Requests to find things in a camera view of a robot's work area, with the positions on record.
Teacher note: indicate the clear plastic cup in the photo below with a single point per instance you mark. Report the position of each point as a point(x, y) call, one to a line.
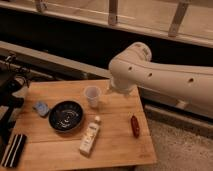
point(92, 94)

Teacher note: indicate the white lotion bottle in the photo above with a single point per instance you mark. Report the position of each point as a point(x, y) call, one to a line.
point(89, 136)

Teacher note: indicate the black clamp stand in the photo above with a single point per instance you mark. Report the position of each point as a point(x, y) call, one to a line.
point(11, 81)

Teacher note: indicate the dark ceramic bowl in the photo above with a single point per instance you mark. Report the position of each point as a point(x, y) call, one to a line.
point(66, 116)

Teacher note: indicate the wooden table board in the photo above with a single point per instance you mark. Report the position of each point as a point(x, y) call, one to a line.
point(114, 131)

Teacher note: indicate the blue sponge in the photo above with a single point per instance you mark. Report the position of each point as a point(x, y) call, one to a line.
point(41, 108)

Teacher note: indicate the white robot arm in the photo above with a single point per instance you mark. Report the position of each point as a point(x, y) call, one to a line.
point(188, 84)

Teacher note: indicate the red pocket knife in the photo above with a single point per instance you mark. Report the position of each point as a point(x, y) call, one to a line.
point(135, 126)

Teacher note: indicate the black white striped block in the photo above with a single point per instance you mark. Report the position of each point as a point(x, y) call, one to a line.
point(12, 156)

